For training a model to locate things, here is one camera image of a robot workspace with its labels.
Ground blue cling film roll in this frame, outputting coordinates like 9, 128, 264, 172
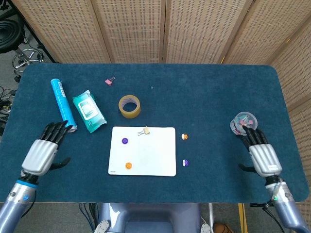
50, 78, 78, 133

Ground white magnetic whiteboard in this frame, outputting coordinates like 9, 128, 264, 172
108, 126, 176, 177

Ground green wet wipes pack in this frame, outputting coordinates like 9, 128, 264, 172
72, 89, 108, 133

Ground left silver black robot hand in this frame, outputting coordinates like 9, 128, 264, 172
21, 120, 73, 177

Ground dark blue table cloth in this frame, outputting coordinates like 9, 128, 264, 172
0, 63, 310, 204

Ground black cables under table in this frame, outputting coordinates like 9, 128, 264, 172
79, 203, 100, 231

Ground clear jar of binder clips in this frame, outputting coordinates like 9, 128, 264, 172
230, 111, 258, 136

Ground yellow packing tape roll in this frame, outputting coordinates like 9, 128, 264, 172
118, 95, 141, 119

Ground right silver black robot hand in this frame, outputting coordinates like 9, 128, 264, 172
238, 126, 283, 178

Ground yellow floor strip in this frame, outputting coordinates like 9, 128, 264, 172
238, 203, 249, 233

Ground brown shoe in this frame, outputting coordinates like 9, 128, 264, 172
213, 223, 234, 233

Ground woven rattan folding screen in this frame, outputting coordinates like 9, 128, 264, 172
11, 0, 311, 233

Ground blue-grey robot torso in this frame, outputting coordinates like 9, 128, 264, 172
93, 202, 212, 233

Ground tangled floor cables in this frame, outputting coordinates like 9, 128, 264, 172
0, 86, 17, 123

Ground black stand leg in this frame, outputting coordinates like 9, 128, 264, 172
14, 11, 58, 64

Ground black stool with chrome base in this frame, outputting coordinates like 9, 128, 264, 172
0, 19, 46, 82

